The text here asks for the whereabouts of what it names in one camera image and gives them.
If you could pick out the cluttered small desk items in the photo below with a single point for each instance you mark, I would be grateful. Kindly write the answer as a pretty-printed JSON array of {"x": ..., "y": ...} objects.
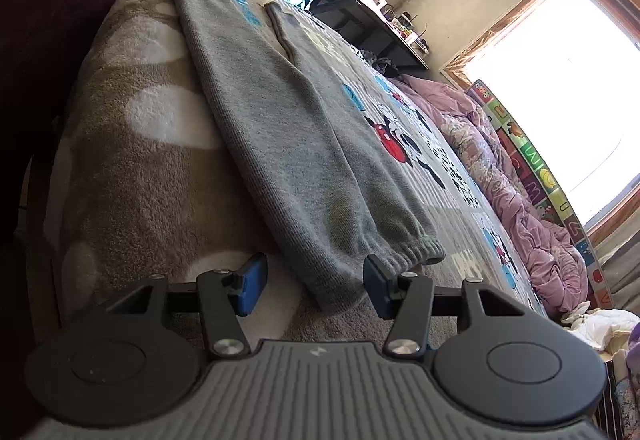
[{"x": 395, "y": 17}]

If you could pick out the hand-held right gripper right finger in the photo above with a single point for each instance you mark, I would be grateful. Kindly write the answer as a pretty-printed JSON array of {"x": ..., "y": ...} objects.
[{"x": 376, "y": 287}]

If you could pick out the white quilt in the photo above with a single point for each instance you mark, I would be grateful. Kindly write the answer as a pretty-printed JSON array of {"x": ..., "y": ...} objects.
[{"x": 600, "y": 325}]

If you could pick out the dark desk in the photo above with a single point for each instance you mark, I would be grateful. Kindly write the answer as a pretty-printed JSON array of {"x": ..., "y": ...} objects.
[{"x": 370, "y": 15}]

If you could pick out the stack of folded clothes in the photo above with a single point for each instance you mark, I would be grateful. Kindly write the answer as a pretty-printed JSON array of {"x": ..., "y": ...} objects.
[{"x": 620, "y": 395}]

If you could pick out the wooden framed window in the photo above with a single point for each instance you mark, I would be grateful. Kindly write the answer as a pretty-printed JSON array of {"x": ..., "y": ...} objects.
[{"x": 575, "y": 95}]

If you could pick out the purple floral duvet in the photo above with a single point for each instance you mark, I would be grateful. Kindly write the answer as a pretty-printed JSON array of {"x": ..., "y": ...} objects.
[{"x": 530, "y": 230}]

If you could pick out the colourful alphabet headboard mat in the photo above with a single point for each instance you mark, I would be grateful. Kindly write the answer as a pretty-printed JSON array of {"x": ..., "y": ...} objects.
[{"x": 530, "y": 155}]

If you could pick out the grey pants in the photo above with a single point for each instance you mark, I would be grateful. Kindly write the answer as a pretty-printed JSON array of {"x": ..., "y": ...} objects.
[{"x": 300, "y": 145}]

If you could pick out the grey curtain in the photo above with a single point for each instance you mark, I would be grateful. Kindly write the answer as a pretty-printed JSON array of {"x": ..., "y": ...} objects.
[{"x": 622, "y": 275}]

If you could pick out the cartoon printed brown blanket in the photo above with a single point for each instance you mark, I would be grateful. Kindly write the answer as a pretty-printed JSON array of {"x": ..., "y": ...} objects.
[{"x": 140, "y": 160}]

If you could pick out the dark crumpled cloth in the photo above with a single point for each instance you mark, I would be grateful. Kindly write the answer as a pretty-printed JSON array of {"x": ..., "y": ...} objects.
[{"x": 385, "y": 64}]

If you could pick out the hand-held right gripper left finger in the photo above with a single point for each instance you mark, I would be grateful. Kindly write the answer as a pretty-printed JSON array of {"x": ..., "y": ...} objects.
[{"x": 252, "y": 287}]

